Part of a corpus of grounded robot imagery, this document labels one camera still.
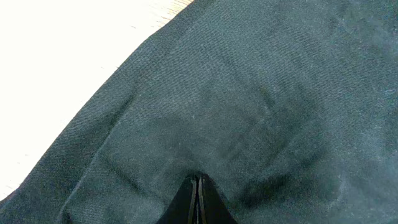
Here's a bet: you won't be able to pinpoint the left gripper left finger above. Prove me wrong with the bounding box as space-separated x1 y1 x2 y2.
156 175 197 224

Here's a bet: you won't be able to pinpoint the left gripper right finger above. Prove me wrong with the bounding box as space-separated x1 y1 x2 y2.
198 174 237 224

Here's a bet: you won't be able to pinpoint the black shorts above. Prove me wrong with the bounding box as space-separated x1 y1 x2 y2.
1 1 397 223

